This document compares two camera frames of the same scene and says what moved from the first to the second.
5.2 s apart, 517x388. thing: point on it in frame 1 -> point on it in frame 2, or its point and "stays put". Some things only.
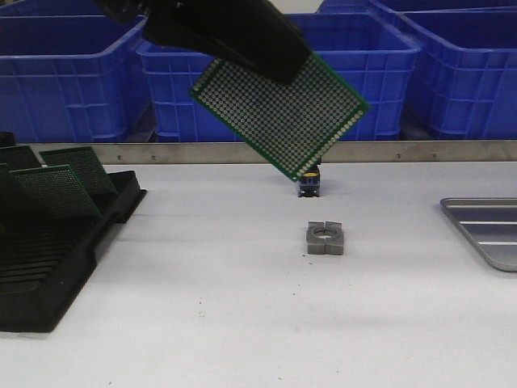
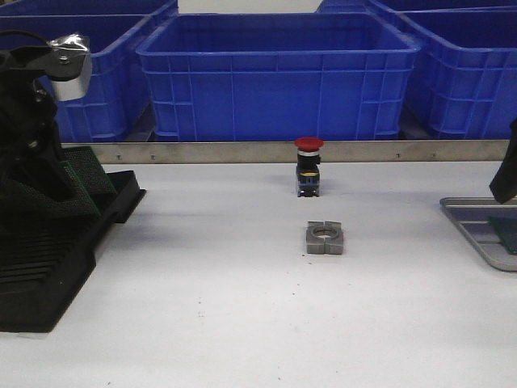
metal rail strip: x=145 y=153 stays put
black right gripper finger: x=254 y=32 -> x=503 y=185
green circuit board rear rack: x=87 y=167 stays put
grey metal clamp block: x=325 y=238 stays put
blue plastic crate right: x=462 y=80 stays put
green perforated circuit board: x=293 y=124 -> x=506 y=228
